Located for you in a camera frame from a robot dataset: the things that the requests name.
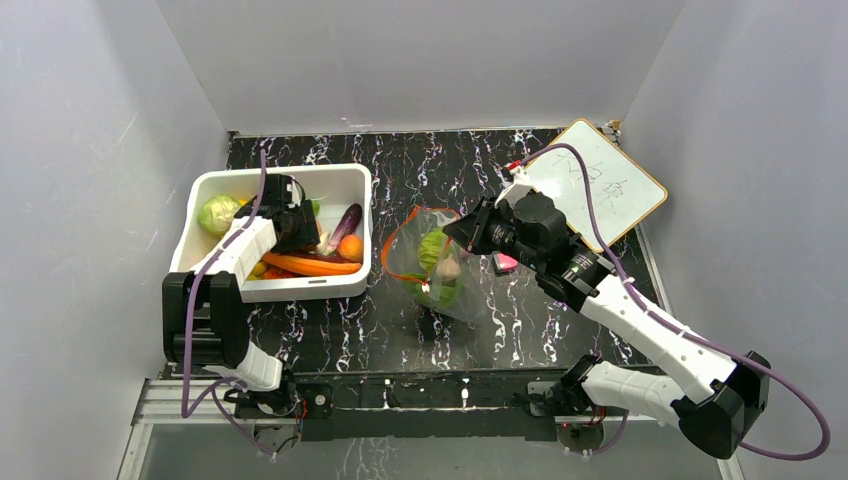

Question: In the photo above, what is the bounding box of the pale green cabbage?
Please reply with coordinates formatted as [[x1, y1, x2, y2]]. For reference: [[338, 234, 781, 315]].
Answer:
[[197, 195, 243, 236]]

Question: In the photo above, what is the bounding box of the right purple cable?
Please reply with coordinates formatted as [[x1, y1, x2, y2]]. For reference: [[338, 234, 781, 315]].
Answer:
[[506, 142, 832, 463]]

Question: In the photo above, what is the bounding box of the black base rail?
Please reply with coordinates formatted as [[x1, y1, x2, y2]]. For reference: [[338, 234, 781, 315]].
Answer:
[[135, 367, 664, 444]]

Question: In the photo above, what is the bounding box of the small whiteboard yellow frame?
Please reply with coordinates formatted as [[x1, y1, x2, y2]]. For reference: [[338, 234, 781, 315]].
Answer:
[[526, 119, 668, 252]]

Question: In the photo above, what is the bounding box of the small pink eraser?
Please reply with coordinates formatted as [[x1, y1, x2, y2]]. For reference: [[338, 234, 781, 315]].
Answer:
[[495, 253, 518, 273]]

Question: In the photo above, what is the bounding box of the purple eggplant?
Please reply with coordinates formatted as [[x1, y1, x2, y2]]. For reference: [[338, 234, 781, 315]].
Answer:
[[324, 203, 363, 255]]

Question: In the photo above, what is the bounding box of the white plastic bin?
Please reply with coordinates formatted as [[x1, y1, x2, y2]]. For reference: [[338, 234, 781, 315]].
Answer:
[[169, 163, 373, 303]]

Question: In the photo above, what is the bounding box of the garlic bulb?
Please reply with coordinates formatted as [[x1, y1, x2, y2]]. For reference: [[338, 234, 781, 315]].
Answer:
[[436, 255, 462, 281]]

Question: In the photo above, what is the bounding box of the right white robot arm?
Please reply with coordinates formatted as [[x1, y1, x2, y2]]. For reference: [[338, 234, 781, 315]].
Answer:
[[443, 194, 769, 459]]

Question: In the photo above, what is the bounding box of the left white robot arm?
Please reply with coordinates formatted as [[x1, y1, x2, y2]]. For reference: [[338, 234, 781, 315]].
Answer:
[[162, 174, 320, 416]]

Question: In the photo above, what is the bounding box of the green leafy vegetable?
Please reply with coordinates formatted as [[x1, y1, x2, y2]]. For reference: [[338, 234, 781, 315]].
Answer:
[[401, 274, 463, 314]]

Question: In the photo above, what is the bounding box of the green cabbage head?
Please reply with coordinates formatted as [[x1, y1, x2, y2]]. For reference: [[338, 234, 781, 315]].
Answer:
[[417, 227, 458, 273]]

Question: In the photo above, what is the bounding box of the clear zip top bag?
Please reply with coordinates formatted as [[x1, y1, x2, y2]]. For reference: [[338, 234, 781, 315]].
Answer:
[[380, 206, 488, 324]]

